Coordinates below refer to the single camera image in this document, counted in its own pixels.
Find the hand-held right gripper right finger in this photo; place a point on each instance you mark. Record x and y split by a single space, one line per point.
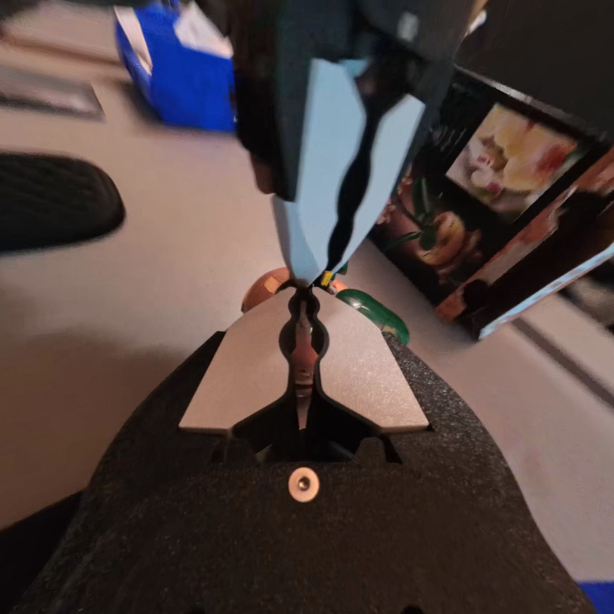
369 379

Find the lego flower pot model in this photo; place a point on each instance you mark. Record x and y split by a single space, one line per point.
261 288

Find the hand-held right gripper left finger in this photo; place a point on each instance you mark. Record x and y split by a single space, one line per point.
244 379

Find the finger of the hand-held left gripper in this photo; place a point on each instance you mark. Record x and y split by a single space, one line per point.
326 144
388 153

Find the black standing panel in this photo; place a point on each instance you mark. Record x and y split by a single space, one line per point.
551 57

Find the orchid print lego box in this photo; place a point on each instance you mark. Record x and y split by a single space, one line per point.
527 158

